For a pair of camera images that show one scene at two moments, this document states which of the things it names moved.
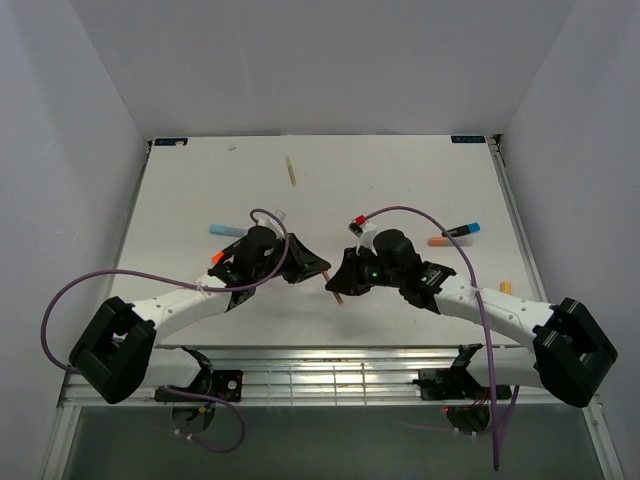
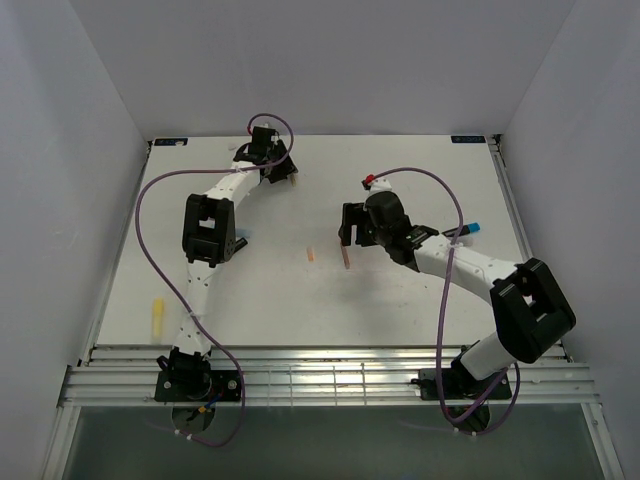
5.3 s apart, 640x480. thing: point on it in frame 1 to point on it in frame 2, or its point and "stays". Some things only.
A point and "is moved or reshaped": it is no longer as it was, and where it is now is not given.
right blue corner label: [468, 139] stays
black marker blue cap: [463, 229] stays
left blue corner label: [170, 141] stays
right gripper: [347, 279] to [354, 214]
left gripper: [302, 257] to [287, 167]
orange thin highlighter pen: [335, 293] is moved or reshaped
